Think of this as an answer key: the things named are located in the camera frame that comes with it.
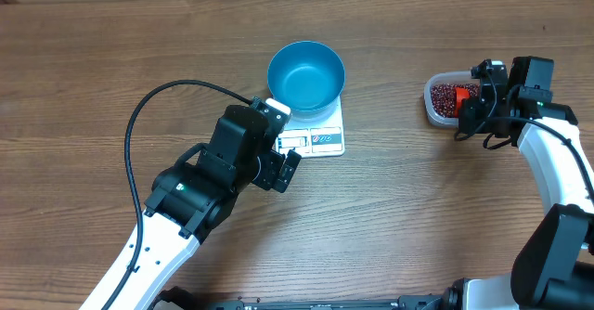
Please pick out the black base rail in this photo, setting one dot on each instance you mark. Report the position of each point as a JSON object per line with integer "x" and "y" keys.
{"x": 179, "y": 299}

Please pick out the orange measuring scoop blue handle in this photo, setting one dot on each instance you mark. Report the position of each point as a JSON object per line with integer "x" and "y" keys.
{"x": 461, "y": 94}

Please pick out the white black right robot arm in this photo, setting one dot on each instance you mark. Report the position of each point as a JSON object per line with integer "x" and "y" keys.
{"x": 515, "y": 105}

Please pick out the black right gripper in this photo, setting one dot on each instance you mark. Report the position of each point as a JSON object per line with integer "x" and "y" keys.
{"x": 476, "y": 110}

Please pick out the clear plastic food container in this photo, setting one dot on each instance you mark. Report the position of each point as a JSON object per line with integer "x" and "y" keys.
{"x": 454, "y": 77}

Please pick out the red adzuki beans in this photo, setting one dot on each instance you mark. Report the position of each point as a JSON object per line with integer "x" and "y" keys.
{"x": 443, "y": 97}

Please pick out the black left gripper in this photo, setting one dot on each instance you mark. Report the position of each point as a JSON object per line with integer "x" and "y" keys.
{"x": 270, "y": 179}

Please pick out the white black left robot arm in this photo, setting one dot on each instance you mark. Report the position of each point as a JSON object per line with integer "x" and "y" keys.
{"x": 194, "y": 196}

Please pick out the blue plastic bowl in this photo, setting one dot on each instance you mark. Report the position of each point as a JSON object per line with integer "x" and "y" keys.
{"x": 306, "y": 76}

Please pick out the white digital kitchen scale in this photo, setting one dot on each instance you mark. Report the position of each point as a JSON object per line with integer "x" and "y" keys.
{"x": 314, "y": 137}

